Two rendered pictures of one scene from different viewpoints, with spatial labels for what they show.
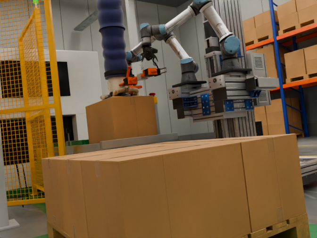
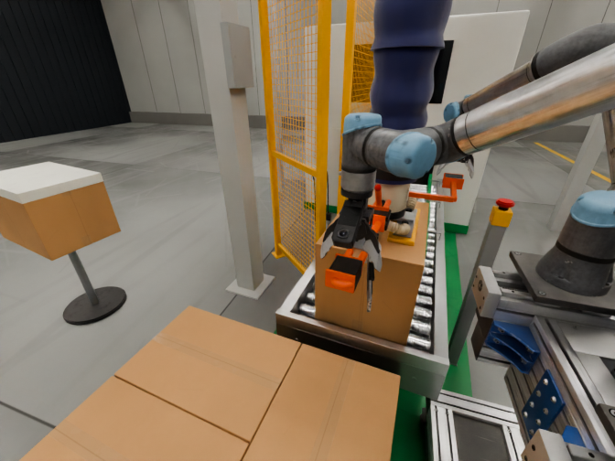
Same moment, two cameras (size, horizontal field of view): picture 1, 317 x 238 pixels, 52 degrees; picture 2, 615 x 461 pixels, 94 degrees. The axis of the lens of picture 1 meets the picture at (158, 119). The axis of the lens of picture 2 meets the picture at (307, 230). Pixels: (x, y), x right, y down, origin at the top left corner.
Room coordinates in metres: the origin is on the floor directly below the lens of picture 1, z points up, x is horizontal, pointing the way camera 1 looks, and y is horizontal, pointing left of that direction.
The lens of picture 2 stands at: (2.01, -0.40, 1.51)
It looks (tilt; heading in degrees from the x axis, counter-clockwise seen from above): 28 degrees down; 55
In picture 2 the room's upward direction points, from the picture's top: straight up
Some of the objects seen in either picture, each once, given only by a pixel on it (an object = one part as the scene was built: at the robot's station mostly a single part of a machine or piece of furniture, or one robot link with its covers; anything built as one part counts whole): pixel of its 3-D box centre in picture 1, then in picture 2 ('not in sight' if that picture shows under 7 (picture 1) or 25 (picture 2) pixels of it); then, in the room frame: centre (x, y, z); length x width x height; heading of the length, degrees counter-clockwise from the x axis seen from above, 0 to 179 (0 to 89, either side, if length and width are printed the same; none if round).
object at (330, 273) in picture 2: (150, 72); (344, 272); (2.42, 0.02, 1.08); 0.08 x 0.07 x 0.05; 31
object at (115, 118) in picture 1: (120, 123); (375, 257); (2.94, 0.35, 0.75); 0.60 x 0.40 x 0.40; 32
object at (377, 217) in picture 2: (130, 81); (374, 218); (2.73, 0.20, 1.08); 0.10 x 0.08 x 0.06; 121
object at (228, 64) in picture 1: (230, 64); not in sight; (2.54, -0.61, 1.09); 0.15 x 0.15 x 0.10
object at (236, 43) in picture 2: not in sight; (239, 58); (2.77, 1.32, 1.62); 0.20 x 0.05 x 0.30; 32
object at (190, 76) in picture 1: (188, 77); (577, 262); (2.94, -0.31, 1.09); 0.15 x 0.15 x 0.10
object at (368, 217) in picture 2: (146, 52); (355, 211); (2.45, 0.03, 1.24); 0.09 x 0.08 x 0.12; 31
